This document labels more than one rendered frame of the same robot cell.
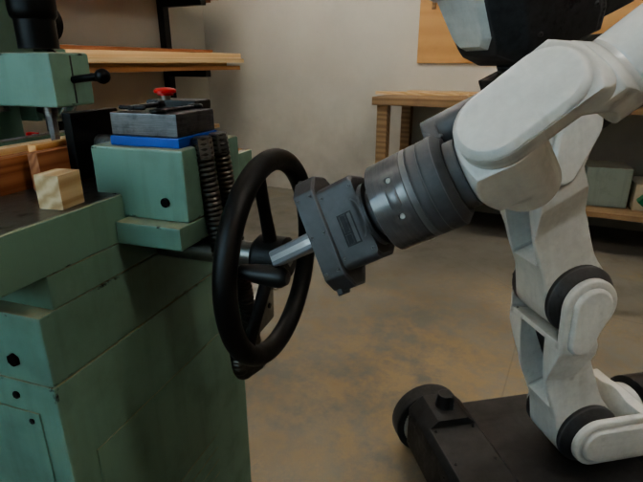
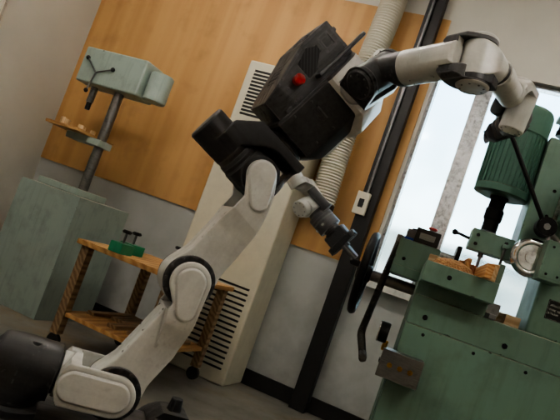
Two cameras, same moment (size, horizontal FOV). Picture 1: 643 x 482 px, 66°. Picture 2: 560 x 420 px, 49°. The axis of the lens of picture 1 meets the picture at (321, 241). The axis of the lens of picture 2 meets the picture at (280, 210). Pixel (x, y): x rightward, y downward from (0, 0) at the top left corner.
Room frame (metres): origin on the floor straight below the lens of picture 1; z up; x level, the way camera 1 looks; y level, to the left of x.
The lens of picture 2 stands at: (2.68, -0.49, 0.76)
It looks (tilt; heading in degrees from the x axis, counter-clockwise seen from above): 4 degrees up; 174
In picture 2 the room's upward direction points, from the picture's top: 20 degrees clockwise
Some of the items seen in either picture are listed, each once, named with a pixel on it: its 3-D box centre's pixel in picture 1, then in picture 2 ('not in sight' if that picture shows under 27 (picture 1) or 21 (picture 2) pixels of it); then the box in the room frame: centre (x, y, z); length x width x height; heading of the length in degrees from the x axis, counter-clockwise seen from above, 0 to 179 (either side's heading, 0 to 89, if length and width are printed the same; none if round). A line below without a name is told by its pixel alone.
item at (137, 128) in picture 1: (169, 118); (422, 237); (0.67, 0.20, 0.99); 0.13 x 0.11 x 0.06; 161
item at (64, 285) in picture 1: (102, 229); (446, 298); (0.71, 0.33, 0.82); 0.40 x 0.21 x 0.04; 161
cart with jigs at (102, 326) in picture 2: not in sight; (146, 302); (-0.51, -0.64, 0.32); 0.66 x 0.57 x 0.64; 152
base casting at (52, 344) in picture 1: (19, 254); (495, 337); (0.77, 0.50, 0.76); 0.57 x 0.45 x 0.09; 71
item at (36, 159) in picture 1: (83, 161); not in sight; (0.70, 0.34, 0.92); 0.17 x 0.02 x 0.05; 161
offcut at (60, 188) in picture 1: (59, 188); not in sight; (0.56, 0.30, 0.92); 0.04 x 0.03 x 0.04; 168
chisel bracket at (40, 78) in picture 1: (35, 84); (489, 247); (0.74, 0.41, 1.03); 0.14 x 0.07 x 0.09; 71
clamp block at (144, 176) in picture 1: (171, 172); (416, 257); (0.67, 0.20, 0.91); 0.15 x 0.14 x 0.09; 161
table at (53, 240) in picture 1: (124, 199); (437, 279); (0.69, 0.28, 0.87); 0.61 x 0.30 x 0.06; 161
